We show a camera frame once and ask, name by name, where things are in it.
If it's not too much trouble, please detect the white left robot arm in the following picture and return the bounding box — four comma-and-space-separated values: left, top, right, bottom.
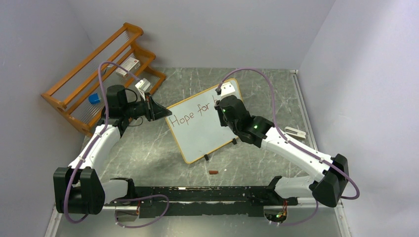
53, 85, 172, 215

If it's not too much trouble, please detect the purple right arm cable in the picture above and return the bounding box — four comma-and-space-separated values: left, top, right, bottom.
215, 68, 361, 200

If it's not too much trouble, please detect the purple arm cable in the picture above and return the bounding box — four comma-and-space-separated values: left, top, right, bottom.
63, 62, 143, 224
215, 68, 361, 200

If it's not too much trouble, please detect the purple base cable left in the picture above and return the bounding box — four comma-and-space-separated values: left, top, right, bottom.
111, 195, 170, 229

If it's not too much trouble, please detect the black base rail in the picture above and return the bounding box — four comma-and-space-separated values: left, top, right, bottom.
103, 183, 298, 218

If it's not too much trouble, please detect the blue cube block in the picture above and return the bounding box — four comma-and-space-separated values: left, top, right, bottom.
88, 93, 102, 105

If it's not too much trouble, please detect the orange wooden rack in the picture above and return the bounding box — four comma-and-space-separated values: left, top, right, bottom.
41, 23, 167, 137

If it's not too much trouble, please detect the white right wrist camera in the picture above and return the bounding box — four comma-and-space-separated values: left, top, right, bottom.
215, 81, 236, 100

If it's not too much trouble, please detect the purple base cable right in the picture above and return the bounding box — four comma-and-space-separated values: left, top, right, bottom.
268, 199, 320, 227

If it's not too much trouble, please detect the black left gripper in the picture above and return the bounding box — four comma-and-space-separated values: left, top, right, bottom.
123, 93, 171, 122

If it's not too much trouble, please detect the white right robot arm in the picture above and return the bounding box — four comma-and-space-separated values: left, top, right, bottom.
214, 95, 349, 207

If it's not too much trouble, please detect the grey cardboard box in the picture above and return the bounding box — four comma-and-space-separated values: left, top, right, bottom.
115, 57, 140, 78

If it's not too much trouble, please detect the white whiteboard eraser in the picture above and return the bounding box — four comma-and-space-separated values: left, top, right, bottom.
284, 126, 307, 141

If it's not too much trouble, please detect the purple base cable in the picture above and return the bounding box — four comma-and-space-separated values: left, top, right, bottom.
268, 199, 320, 227
111, 195, 170, 229

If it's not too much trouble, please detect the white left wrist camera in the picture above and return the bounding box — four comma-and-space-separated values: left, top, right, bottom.
134, 78, 151, 100

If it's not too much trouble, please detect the yellow framed whiteboard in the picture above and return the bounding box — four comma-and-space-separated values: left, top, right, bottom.
166, 85, 238, 164

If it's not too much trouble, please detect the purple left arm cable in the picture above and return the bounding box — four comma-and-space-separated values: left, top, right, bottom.
63, 62, 143, 224

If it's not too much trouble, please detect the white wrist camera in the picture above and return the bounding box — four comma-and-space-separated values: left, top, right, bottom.
215, 81, 236, 100
134, 78, 151, 100

